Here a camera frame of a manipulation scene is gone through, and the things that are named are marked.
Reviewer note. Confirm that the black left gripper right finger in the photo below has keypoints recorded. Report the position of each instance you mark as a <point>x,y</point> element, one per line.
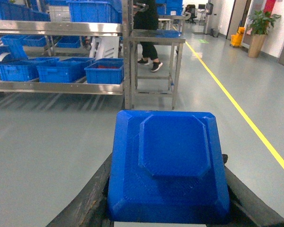
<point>247,209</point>

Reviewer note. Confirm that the potted green plant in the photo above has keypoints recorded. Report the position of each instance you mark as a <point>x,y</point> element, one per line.
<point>261,21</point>

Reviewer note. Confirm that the stainless steel work table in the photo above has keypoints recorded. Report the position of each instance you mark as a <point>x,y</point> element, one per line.
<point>164,38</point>

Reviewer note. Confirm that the blue bin with red parts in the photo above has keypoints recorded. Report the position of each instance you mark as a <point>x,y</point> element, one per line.
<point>23,70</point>

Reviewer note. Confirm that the person in black clothes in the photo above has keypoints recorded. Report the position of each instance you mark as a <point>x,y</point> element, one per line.
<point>148,22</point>

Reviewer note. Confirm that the blue block part with knob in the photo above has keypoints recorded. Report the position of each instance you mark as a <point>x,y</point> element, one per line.
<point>167,167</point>

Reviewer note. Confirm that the blue bin centre right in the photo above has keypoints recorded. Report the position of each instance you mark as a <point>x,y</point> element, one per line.
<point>105,72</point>

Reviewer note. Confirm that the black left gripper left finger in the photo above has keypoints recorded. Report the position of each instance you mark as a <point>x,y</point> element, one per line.
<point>89,207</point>

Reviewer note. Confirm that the blue bin centre left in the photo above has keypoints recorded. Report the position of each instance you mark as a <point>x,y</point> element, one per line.
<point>65,71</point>

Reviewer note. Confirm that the yellow mop bucket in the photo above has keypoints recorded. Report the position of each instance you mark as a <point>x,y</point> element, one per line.
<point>237,38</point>

